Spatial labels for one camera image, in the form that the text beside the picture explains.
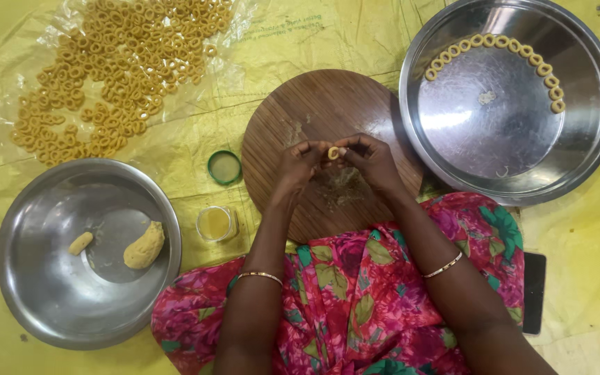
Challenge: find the person's left hand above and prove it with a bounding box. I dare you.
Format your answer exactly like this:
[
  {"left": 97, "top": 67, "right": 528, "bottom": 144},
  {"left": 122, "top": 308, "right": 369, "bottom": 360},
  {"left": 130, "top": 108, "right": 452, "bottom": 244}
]
[{"left": 273, "top": 140, "right": 335, "bottom": 198}]

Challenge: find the person's right hand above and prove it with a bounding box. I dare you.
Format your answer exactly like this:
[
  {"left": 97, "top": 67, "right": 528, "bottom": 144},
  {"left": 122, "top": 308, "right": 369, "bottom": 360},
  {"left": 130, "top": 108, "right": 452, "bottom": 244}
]
[{"left": 333, "top": 133, "right": 402, "bottom": 195}]

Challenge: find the round wooden board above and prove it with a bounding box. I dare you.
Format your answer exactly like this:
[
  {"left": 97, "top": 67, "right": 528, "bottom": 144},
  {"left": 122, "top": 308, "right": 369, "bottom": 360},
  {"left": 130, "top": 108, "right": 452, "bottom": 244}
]
[{"left": 241, "top": 69, "right": 425, "bottom": 244}]

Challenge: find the green jar lid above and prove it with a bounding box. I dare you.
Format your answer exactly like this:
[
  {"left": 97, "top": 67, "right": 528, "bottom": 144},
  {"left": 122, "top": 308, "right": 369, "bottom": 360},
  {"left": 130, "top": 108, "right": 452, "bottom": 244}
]
[{"left": 207, "top": 150, "right": 243, "bottom": 186}]

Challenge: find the glass jar of oil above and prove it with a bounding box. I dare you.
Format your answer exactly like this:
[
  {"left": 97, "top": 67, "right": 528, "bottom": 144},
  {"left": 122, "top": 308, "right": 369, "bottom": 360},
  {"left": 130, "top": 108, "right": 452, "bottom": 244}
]
[{"left": 196, "top": 206, "right": 240, "bottom": 243}]

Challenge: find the clear plastic sheet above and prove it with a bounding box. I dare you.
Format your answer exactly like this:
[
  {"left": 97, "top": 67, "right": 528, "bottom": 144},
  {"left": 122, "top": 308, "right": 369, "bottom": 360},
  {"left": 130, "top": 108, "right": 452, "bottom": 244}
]
[{"left": 0, "top": 0, "right": 280, "bottom": 173}]

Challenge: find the gold bangle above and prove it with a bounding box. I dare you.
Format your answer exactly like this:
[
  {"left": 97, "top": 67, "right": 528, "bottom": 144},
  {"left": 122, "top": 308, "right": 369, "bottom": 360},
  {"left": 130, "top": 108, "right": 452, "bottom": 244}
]
[
  {"left": 422, "top": 251, "right": 464, "bottom": 279},
  {"left": 237, "top": 271, "right": 284, "bottom": 287}
]

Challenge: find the large steel plate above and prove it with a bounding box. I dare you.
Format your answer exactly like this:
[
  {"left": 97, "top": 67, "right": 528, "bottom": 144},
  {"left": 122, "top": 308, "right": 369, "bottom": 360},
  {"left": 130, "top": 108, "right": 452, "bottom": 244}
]
[{"left": 398, "top": 0, "right": 600, "bottom": 207}]

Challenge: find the pink floral dress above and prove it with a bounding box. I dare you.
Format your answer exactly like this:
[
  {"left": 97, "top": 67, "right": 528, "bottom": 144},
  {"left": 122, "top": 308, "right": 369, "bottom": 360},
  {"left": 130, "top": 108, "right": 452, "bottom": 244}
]
[{"left": 150, "top": 192, "right": 525, "bottom": 375}]

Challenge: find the large dough lump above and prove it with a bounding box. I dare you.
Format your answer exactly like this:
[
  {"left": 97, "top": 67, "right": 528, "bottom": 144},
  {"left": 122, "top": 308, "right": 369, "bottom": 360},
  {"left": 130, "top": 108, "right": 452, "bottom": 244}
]
[{"left": 123, "top": 221, "right": 166, "bottom": 270}]

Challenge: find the row of dough rings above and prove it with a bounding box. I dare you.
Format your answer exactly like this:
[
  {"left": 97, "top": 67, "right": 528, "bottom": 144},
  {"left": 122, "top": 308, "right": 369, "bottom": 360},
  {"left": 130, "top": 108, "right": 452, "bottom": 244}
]
[{"left": 424, "top": 33, "right": 566, "bottom": 114}]

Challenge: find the heap of dough rings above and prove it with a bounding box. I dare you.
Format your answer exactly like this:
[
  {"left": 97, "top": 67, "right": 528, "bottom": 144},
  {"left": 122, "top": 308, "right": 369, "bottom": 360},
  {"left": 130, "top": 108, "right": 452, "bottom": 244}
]
[{"left": 9, "top": 0, "right": 234, "bottom": 167}]

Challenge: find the black phone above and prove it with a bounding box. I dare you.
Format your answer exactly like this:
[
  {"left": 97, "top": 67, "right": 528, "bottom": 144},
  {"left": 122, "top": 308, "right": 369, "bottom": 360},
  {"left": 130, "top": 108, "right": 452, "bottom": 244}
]
[{"left": 522, "top": 252, "right": 547, "bottom": 335}]

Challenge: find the small dough piece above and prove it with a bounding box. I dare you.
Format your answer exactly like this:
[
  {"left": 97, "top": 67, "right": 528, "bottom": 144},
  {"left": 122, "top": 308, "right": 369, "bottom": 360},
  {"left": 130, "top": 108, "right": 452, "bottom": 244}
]
[{"left": 68, "top": 232, "right": 94, "bottom": 256}]

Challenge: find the steel bowl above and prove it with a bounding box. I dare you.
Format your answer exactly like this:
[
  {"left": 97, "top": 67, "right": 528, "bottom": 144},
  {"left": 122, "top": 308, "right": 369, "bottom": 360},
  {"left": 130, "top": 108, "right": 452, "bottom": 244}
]
[{"left": 0, "top": 158, "right": 182, "bottom": 351}]

